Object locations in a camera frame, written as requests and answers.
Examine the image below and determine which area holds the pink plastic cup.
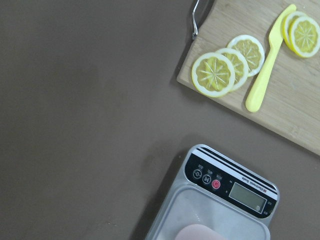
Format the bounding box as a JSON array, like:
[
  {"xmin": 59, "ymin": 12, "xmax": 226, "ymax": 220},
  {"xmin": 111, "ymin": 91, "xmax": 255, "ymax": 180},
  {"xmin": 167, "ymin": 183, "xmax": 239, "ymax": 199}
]
[{"xmin": 174, "ymin": 224, "xmax": 226, "ymax": 240}]

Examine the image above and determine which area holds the digital kitchen scale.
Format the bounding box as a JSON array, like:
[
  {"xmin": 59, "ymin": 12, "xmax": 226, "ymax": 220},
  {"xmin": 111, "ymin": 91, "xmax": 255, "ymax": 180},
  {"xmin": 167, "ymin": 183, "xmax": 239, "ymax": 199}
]
[{"xmin": 131, "ymin": 144, "xmax": 280, "ymax": 240}]

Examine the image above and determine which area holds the lemon slice near board corner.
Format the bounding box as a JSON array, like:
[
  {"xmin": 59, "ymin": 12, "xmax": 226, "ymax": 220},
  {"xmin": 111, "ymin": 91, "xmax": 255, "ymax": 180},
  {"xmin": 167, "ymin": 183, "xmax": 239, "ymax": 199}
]
[{"xmin": 191, "ymin": 52, "xmax": 235, "ymax": 98}]

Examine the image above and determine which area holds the yellow plastic knife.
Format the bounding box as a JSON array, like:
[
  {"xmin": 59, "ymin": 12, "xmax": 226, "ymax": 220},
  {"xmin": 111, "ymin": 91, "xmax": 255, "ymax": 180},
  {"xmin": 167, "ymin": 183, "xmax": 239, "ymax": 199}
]
[{"xmin": 245, "ymin": 4, "xmax": 297, "ymax": 113}]

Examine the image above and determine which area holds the middle stacked lemon slice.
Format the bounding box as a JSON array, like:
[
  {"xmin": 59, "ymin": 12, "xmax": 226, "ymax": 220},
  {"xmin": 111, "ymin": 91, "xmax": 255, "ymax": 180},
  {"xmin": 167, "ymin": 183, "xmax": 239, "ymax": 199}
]
[{"xmin": 216, "ymin": 48, "xmax": 249, "ymax": 92}]

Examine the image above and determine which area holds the stacked lemon slice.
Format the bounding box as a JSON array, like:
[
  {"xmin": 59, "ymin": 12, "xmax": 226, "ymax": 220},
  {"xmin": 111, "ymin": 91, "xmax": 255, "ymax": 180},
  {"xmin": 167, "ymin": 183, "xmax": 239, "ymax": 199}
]
[
  {"xmin": 227, "ymin": 34, "xmax": 265, "ymax": 77},
  {"xmin": 216, "ymin": 48, "xmax": 249, "ymax": 92}
]

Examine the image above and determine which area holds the bamboo cutting board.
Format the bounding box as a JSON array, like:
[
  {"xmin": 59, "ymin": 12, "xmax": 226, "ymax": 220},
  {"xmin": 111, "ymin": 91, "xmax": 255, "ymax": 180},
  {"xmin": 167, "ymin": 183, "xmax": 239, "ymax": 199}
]
[{"xmin": 177, "ymin": 0, "xmax": 320, "ymax": 154}]

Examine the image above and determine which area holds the hidden lemon slice under knife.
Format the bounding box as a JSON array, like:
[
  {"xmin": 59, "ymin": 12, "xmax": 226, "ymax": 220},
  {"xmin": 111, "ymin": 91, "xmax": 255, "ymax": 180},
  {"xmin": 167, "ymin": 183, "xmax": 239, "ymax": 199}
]
[{"xmin": 281, "ymin": 11, "xmax": 307, "ymax": 50}]

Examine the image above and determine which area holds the lemon slice beside knife tip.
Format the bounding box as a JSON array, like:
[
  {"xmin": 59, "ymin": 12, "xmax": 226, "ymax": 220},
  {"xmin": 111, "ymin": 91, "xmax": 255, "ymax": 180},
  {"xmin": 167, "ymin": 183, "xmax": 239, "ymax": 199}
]
[{"xmin": 288, "ymin": 15, "xmax": 320, "ymax": 58}]

